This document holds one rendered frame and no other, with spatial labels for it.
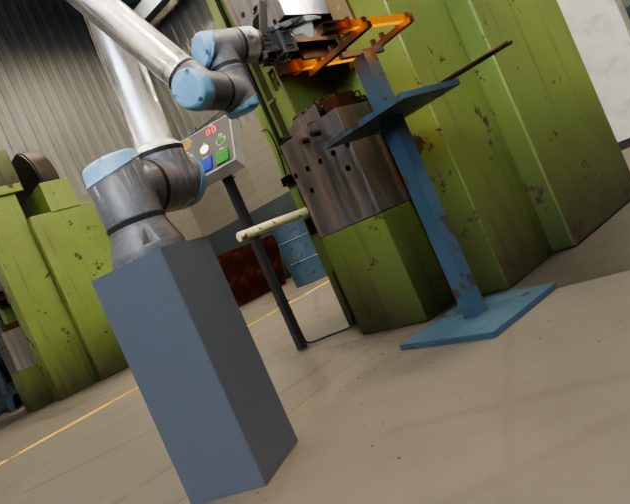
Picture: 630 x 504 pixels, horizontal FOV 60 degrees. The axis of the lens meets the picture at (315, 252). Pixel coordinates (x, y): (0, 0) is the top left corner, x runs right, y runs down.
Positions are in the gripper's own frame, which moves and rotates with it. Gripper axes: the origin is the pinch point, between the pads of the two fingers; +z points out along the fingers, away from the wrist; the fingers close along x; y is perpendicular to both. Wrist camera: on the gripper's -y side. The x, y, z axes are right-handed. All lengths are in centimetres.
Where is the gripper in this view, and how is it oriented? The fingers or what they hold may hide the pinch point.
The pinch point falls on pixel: (305, 29)
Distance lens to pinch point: 169.3
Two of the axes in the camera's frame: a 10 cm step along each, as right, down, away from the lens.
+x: 5.6, -2.3, -8.0
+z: 7.3, -3.3, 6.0
